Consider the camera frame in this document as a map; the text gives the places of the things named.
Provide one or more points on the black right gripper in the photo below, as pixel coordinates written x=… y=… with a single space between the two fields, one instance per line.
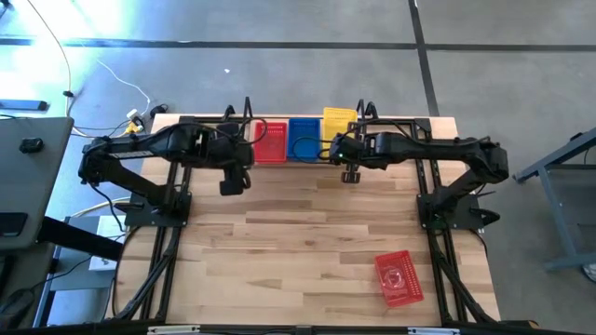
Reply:
x=365 y=151

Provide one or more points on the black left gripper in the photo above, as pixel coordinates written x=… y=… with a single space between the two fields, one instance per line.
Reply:
x=230 y=149

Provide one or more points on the red plastic slotted basket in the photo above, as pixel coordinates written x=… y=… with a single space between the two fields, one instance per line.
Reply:
x=274 y=146
x=400 y=279

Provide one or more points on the yellow plastic slotted basket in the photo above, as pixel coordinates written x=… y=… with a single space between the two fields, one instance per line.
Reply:
x=337 y=121

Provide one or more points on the blue plastic slotted basket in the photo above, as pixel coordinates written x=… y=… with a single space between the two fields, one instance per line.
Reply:
x=302 y=128

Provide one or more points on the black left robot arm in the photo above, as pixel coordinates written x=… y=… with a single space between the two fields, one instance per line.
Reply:
x=139 y=146

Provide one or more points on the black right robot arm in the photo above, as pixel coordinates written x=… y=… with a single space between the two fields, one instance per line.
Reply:
x=442 y=148

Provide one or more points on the white power strip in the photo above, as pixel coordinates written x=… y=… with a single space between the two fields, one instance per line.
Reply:
x=135 y=118

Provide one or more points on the black desk leg beam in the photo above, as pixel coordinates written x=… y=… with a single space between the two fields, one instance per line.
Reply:
x=79 y=237

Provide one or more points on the grey desk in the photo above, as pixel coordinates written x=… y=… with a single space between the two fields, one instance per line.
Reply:
x=42 y=186

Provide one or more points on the black computer mouse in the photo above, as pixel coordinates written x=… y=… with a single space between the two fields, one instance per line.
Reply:
x=31 y=145

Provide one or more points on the dark flat pad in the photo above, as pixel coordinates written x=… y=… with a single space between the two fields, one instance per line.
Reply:
x=13 y=224

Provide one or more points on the person's shoe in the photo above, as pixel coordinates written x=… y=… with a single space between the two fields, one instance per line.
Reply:
x=591 y=272

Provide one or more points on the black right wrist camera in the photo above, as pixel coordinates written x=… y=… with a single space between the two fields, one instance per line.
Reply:
x=343 y=151

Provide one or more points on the black frame wooden shelf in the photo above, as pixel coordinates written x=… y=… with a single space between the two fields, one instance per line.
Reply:
x=247 y=108

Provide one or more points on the black metal rig frame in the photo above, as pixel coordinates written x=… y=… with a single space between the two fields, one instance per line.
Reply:
x=423 y=124

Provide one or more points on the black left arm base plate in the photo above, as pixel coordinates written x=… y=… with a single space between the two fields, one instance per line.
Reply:
x=139 y=216

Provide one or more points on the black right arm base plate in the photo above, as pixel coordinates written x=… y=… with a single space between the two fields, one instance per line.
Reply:
x=465 y=214

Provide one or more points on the white metal bracket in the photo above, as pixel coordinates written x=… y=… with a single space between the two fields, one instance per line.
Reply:
x=433 y=331
x=174 y=330

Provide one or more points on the blue-grey metal table frame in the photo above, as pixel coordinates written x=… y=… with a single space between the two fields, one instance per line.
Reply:
x=559 y=153

